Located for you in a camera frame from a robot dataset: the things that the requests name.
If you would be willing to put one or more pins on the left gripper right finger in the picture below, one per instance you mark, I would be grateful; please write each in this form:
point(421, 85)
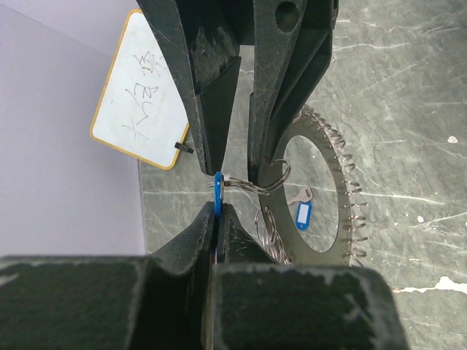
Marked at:
point(260, 304)

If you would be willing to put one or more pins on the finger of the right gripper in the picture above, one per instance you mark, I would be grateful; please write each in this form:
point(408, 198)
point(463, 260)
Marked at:
point(202, 54)
point(293, 46)

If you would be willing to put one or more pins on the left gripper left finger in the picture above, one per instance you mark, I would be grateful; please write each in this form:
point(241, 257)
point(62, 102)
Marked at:
point(153, 301)

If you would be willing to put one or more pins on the whiteboard with yellow frame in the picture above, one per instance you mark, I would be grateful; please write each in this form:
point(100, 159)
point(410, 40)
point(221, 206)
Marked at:
point(140, 111)

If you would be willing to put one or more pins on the metal disc keyring holder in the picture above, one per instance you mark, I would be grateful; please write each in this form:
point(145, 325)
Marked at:
point(310, 153)

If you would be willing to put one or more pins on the blue key tag with key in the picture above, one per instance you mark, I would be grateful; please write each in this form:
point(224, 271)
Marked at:
point(304, 209)

